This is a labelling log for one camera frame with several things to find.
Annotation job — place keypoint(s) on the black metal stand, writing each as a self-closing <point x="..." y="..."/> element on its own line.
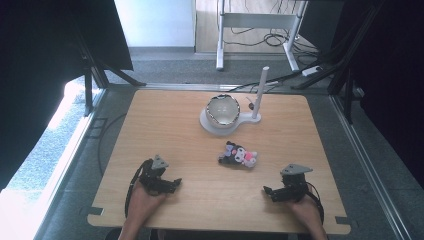
<point x="96" y="71"/>
<point x="343" y="71"/>

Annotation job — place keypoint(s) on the black and pink plush toy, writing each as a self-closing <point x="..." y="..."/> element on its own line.
<point x="238" y="155"/>

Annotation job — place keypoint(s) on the person's left hand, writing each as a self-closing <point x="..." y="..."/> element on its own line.
<point x="144" y="204"/>

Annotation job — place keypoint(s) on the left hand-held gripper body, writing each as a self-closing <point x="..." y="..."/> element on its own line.
<point x="154" y="176"/>

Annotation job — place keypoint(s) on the white metal desk frame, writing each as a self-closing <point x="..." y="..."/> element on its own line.
<point x="255" y="20"/>

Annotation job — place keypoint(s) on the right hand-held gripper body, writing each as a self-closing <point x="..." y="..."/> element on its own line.
<point x="294" y="183"/>

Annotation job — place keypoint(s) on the white stand with upright post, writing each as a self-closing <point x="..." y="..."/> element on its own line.
<point x="258" y="90"/>

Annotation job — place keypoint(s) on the black curtain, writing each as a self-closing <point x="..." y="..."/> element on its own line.
<point x="43" y="76"/>
<point x="390" y="83"/>

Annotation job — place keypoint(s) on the round glossy bowl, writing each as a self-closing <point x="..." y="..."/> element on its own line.
<point x="222" y="111"/>

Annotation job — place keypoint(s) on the small dark hanging charm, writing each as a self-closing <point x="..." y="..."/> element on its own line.
<point x="250" y="106"/>

